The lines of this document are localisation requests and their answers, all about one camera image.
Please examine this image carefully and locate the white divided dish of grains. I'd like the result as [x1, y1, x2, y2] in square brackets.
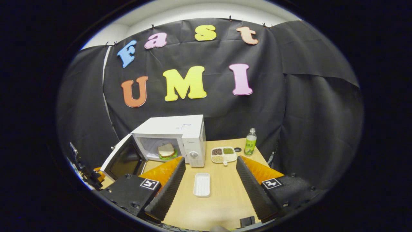
[211, 147, 238, 166]

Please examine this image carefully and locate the white microwave oven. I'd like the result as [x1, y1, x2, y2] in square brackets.
[100, 115, 206, 181]

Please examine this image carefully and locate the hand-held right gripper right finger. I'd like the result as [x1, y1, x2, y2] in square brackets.
[236, 156, 325, 223]

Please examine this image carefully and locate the white rectangular tray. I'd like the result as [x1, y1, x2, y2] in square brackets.
[193, 173, 211, 198]

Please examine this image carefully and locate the black backdrop cloth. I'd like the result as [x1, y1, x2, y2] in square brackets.
[56, 18, 364, 194]

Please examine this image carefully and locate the row of black cloth clips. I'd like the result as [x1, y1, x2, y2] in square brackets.
[106, 15, 273, 46]

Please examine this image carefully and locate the white bread slice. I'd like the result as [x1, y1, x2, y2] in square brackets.
[157, 143, 175, 157]

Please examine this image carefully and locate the green drink bottle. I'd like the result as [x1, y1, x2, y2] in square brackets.
[244, 128, 257, 156]

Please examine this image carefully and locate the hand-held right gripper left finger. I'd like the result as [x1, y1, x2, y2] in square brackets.
[98, 157, 186, 223]

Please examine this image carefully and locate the green lettuce leaf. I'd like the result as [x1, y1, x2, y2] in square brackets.
[158, 149, 178, 161]

